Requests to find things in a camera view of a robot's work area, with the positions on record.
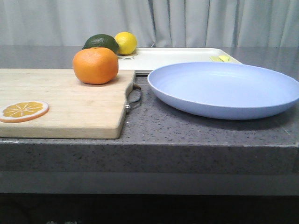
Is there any light blue plate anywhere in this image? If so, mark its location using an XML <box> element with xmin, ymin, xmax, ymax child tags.
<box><xmin>148</xmin><ymin>62</ymin><xmax>299</xmax><ymax>120</ymax></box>

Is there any orange fruit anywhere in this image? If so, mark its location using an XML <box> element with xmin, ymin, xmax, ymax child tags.
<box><xmin>72</xmin><ymin>47</ymin><xmax>119</xmax><ymax>84</ymax></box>

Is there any cream white tray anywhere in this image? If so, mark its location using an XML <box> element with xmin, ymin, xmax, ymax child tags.
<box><xmin>118</xmin><ymin>48</ymin><xmax>239</xmax><ymax>74</ymax></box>

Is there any wooden cutting board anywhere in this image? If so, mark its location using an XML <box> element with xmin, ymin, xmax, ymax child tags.
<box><xmin>0</xmin><ymin>69</ymin><xmax>135</xmax><ymax>139</ymax></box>

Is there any yellow lemon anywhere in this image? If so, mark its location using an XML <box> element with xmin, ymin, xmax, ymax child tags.
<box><xmin>114</xmin><ymin>32</ymin><xmax>137</xmax><ymax>55</ymax></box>

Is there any green lime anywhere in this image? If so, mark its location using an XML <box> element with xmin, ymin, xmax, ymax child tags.
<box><xmin>82</xmin><ymin>34</ymin><xmax>120</xmax><ymax>54</ymax></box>

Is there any white curtain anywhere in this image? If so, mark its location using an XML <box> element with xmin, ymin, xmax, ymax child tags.
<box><xmin>0</xmin><ymin>0</ymin><xmax>299</xmax><ymax>48</ymax></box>

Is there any orange slice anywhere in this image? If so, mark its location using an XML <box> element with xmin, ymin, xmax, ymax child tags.
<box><xmin>0</xmin><ymin>101</ymin><xmax>50</xmax><ymax>123</ymax></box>

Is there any metal cutting board handle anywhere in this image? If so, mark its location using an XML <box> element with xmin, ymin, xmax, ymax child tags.
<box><xmin>125</xmin><ymin>82</ymin><xmax>142</xmax><ymax>113</ymax></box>

